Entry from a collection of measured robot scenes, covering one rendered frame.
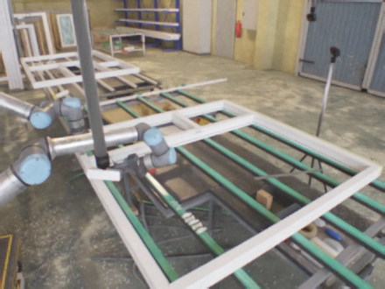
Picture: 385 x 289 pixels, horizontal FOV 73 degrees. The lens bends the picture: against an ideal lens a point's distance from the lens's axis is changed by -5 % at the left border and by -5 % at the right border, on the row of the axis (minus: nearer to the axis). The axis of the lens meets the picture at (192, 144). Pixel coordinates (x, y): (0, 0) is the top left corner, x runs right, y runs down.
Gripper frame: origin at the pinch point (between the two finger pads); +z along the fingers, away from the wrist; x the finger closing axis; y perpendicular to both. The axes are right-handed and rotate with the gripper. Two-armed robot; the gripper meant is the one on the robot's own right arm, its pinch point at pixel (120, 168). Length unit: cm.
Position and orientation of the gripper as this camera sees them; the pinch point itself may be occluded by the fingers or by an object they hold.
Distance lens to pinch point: 162.5
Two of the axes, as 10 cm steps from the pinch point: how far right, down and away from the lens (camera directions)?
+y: 0.2, -6.7, 7.5
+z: -9.4, 2.5, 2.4
